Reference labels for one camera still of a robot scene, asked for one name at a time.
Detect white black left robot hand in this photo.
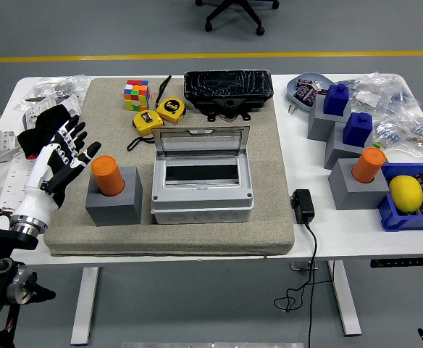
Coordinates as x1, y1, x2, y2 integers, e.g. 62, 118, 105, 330
11, 115, 102, 223

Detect orange cylinder battery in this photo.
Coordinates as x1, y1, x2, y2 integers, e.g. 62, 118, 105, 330
90, 154, 126, 198
351, 146, 388, 183

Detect grey box with clear lid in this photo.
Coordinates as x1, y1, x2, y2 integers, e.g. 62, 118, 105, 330
149, 125, 255, 225

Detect white power strip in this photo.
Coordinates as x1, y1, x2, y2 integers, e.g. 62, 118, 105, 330
0, 150, 41, 217

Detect black cloth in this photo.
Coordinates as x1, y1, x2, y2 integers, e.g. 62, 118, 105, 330
17, 104, 75, 162

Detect white purple packet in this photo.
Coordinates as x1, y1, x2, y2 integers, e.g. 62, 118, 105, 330
22, 94, 82, 131

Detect grey block with round hole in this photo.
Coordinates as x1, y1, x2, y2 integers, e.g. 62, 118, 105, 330
85, 165, 143, 227

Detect black table control panel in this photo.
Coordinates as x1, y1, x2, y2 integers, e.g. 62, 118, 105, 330
369, 257, 423, 269

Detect white table leg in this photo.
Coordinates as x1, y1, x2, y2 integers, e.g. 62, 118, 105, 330
326, 260, 363, 337
70, 267, 100, 346

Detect clear bags of small parts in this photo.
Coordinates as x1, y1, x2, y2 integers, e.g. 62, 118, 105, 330
14, 74, 93, 113

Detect blue plastic bin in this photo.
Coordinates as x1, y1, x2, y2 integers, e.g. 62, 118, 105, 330
377, 162, 423, 232

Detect multicolour puzzle cube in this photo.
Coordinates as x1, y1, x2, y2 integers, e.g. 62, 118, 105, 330
122, 79, 153, 112

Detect yellow lemon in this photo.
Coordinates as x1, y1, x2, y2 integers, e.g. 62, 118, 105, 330
388, 175, 423, 214

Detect grey block holder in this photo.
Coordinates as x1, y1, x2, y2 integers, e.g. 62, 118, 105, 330
328, 157, 392, 211
324, 121, 374, 170
306, 93, 352, 142

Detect black tweezers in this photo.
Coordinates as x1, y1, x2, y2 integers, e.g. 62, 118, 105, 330
155, 75, 172, 107

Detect grey-brown mat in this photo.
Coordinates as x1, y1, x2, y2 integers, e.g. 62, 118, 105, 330
43, 76, 296, 257

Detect black power adapter plug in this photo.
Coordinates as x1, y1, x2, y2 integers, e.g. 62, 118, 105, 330
289, 188, 316, 225

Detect blue plastic block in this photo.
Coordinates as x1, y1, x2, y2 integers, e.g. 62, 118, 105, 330
322, 83, 351, 117
342, 112, 374, 149

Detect black plastic case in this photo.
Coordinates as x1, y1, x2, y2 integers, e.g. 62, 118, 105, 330
183, 69, 275, 123

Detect brown wrapped packets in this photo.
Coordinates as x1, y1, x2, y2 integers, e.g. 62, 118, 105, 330
293, 78, 324, 108

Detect black office chair base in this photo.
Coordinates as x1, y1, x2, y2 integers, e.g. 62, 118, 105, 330
195, 0, 280, 36

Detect blue-grey oval dish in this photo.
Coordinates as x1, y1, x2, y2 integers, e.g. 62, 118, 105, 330
285, 72, 338, 113

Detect yellow tape measure with strap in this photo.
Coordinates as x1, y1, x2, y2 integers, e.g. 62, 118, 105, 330
126, 109, 165, 152

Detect black adapter cord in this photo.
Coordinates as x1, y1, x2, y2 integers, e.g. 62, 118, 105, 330
273, 220, 334, 348

